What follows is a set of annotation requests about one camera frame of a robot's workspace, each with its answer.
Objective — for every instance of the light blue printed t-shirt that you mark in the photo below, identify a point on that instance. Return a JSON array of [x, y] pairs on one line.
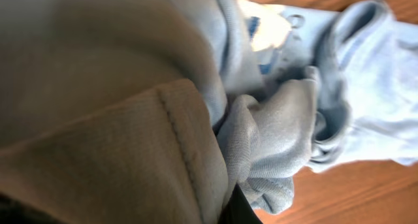
[[151, 111]]

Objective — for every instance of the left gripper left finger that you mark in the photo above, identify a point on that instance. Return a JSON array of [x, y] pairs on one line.
[[13, 212]]

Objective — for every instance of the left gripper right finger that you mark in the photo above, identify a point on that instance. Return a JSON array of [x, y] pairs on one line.
[[238, 210]]

